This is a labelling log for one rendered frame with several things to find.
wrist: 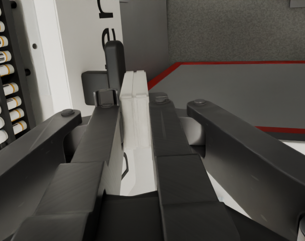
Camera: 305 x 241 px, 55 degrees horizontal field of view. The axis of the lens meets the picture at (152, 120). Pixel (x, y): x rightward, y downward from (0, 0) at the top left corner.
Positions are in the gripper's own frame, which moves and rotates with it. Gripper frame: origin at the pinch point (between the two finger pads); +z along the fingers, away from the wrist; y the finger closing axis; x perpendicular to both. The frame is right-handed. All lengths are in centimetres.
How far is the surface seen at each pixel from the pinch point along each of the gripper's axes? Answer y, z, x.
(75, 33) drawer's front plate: -4.4, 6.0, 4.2
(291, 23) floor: 51, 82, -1
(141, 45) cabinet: 1, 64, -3
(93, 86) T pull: -3.4, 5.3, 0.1
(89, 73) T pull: -3.6, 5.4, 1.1
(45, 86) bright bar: -10.3, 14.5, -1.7
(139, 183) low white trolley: -1.1, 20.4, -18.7
